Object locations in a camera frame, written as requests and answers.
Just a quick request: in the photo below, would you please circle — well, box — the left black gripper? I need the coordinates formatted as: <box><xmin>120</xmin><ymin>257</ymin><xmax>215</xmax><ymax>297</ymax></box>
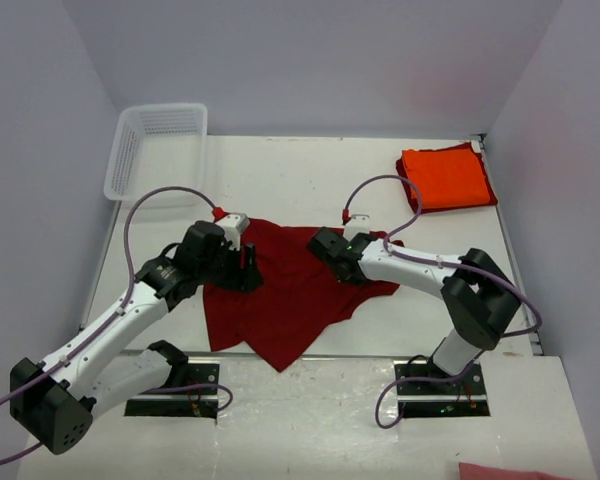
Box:
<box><xmin>197</xmin><ymin>240</ymin><xmax>263</xmax><ymax>293</ymax></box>

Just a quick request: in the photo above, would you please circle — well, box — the dark red t shirt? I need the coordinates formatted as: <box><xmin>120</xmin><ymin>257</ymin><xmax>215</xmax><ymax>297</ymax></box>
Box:
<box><xmin>203</xmin><ymin>219</ymin><xmax>398</xmax><ymax>372</ymax></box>
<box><xmin>394</xmin><ymin>141</ymin><xmax>499</xmax><ymax>216</ymax></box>

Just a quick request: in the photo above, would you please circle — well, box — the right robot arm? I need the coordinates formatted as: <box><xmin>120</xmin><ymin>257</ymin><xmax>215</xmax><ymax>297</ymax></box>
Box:
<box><xmin>308</xmin><ymin>227</ymin><xmax>521</xmax><ymax>393</ymax></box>

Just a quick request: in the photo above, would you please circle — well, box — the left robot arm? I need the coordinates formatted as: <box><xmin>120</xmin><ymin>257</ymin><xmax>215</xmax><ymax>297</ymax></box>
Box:
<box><xmin>9</xmin><ymin>213</ymin><xmax>263</xmax><ymax>455</ymax></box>

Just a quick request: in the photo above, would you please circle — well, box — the folded dark red t shirt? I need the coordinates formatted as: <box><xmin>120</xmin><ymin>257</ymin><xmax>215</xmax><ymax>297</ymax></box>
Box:
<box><xmin>394</xmin><ymin>141</ymin><xmax>499</xmax><ymax>216</ymax></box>

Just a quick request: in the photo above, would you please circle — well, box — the folded orange t shirt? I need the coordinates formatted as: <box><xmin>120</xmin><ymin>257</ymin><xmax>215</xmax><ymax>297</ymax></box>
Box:
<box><xmin>400</xmin><ymin>142</ymin><xmax>487</xmax><ymax>212</ymax></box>

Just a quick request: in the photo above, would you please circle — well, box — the white plastic basket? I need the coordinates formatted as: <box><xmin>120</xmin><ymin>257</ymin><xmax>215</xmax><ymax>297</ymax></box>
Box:
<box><xmin>103</xmin><ymin>103</ymin><xmax>208</xmax><ymax>207</ymax></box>

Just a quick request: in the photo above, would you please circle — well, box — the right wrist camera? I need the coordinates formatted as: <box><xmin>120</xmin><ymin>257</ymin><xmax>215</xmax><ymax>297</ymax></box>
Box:
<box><xmin>342</xmin><ymin>209</ymin><xmax>371</xmax><ymax>241</ymax></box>

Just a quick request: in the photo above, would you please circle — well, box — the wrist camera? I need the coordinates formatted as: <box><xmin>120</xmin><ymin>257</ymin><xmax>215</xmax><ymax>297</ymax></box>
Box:
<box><xmin>212</xmin><ymin>207</ymin><xmax>250</xmax><ymax>251</ymax></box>
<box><xmin>342</xmin><ymin>209</ymin><xmax>371</xmax><ymax>241</ymax></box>

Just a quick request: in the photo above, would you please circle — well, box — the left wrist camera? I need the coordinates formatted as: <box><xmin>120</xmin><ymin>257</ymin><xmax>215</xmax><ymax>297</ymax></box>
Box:
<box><xmin>212</xmin><ymin>207</ymin><xmax>250</xmax><ymax>251</ymax></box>

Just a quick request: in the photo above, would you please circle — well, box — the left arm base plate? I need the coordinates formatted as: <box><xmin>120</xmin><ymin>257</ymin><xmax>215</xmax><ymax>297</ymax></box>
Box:
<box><xmin>124</xmin><ymin>358</ymin><xmax>220</xmax><ymax>420</ymax></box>

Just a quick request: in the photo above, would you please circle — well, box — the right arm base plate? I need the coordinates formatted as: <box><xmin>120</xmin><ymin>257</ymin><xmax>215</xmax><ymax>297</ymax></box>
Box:
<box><xmin>396</xmin><ymin>364</ymin><xmax>491</xmax><ymax>419</ymax></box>

